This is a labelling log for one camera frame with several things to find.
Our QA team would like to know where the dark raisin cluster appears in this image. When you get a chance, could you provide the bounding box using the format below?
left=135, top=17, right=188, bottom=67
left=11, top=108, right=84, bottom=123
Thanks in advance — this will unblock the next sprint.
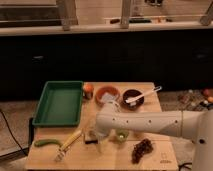
left=132, top=139, right=153, bottom=164

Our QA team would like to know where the orange topped small jar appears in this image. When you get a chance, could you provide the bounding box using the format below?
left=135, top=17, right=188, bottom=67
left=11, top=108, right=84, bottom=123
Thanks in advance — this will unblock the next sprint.
left=83, top=83, right=94, bottom=99

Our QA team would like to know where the brown block eraser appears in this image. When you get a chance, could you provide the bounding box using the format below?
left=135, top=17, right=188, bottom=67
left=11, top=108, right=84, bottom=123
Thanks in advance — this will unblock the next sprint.
left=84, top=133, right=98, bottom=144

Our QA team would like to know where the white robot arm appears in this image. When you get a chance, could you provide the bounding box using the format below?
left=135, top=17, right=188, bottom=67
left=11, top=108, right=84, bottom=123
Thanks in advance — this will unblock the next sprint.
left=95, top=101, right=213, bottom=171

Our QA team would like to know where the dark brown bowl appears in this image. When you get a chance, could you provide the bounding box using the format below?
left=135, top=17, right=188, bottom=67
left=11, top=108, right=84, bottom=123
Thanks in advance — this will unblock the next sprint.
left=121, top=88, right=145, bottom=110

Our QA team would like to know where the small green cup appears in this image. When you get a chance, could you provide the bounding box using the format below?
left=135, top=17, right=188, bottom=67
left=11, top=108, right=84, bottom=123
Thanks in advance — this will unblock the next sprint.
left=116, top=130, right=129, bottom=143

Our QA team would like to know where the green plastic tray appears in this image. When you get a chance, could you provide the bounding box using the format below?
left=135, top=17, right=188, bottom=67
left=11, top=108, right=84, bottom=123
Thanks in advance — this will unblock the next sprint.
left=33, top=81, right=83, bottom=127

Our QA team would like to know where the green chili pepper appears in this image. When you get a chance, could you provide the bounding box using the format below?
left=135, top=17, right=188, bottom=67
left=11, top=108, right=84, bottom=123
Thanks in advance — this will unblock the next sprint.
left=34, top=139, right=62, bottom=147

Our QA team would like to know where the wooden railing frame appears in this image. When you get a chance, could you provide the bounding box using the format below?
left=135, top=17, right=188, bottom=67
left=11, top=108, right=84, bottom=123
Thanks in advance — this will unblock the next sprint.
left=0, top=0, right=213, bottom=36

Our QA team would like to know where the orange bowl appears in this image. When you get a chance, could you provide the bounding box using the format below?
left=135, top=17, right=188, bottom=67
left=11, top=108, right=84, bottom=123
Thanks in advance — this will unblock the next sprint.
left=95, top=86, right=120, bottom=106

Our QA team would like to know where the black cable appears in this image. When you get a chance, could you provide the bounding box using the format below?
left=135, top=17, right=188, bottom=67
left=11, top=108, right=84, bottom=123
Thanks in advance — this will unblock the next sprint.
left=0, top=109, right=29, bottom=157

